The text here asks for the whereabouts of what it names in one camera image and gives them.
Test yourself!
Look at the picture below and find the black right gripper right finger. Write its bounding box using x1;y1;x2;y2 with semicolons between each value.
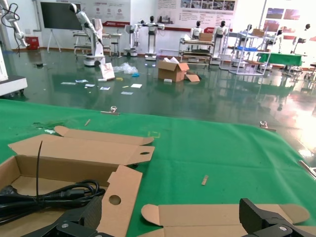
238;197;316;237

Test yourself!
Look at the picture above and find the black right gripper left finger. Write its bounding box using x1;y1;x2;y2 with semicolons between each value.
23;195;103;237

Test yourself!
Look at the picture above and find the black power cable bundle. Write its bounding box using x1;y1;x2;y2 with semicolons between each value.
0;140;106;226

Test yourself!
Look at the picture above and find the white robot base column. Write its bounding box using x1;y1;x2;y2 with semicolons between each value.
123;23;139;58

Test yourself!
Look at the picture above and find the open flat cardboard box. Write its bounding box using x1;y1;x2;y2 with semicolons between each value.
0;125;156;237

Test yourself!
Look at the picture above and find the red box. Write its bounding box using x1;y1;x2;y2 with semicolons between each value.
25;36;40;50

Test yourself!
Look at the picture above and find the green table cloth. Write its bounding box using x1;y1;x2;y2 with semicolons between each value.
0;98;316;237

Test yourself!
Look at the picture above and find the metal table clip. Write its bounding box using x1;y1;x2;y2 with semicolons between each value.
259;120;277;132
100;106;120;117

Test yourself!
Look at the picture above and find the white cabinet on wheels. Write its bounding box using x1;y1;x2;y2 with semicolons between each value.
0;45;28;97

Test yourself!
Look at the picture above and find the white paper bag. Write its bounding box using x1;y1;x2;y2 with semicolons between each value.
99;62;115;81

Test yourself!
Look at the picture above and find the flat cardboard piece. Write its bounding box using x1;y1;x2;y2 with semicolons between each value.
184;72;201;82

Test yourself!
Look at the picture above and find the green covered table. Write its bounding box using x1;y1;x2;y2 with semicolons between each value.
256;51;304;74

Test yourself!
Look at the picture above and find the clear plastic wrapping heap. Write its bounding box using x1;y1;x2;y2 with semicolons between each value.
113;62;139;75

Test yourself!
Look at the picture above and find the white metal shelf rack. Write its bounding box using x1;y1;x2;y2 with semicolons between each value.
219;29;272;76

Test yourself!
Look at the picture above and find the open brown carton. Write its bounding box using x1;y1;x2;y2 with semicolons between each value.
157;59;190;82

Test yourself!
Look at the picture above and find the white wheeled humanoid robot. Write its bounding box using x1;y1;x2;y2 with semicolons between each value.
68;3;106;68

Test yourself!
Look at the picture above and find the metal rack table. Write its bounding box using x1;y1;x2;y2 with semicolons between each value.
179;34;216;66

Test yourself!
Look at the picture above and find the black round stool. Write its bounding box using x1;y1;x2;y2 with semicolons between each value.
110;41;122;59

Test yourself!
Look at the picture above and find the white metal work table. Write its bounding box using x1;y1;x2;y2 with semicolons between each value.
73;31;123;56

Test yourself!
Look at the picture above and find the closed brown carton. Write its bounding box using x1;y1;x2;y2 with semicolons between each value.
198;32;213;42

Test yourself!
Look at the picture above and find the humanoid robot with outstretched arms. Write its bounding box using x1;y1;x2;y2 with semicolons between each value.
135;15;165;61

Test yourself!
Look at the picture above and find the black screen on stand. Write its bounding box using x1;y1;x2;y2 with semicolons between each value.
40;1;84;53

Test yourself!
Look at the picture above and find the open cardboard box with cables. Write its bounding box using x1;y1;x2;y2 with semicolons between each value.
138;203;316;237

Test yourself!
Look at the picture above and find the white red wall poster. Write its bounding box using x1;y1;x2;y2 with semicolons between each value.
81;0;131;27

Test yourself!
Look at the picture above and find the white info wall board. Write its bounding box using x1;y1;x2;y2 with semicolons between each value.
157;0;238;29

